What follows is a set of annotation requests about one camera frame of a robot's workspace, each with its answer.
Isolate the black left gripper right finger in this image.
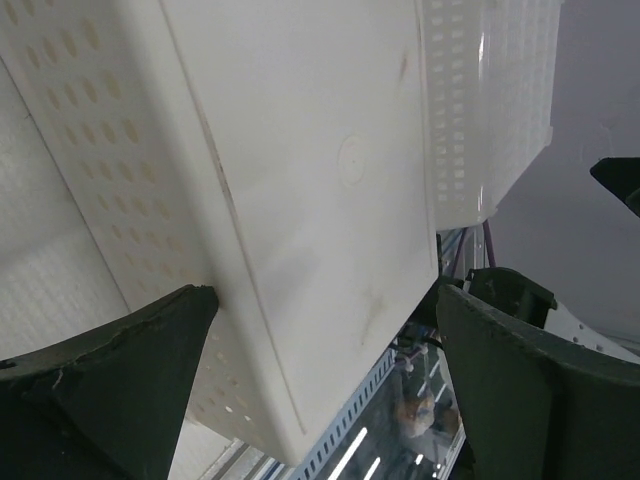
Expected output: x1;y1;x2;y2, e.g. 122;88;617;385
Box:
437;286;639;479

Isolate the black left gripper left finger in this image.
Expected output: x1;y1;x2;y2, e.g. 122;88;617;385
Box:
1;285;219;479

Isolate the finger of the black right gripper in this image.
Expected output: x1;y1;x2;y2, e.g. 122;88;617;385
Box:
590;157;640;216

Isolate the small white basket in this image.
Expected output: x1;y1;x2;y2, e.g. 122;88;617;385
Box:
1;1;437;465

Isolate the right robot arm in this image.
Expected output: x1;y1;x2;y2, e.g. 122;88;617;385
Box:
464;157;639;364

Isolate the grey slotted cable duct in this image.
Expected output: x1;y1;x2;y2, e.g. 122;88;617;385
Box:
259;352;401;480

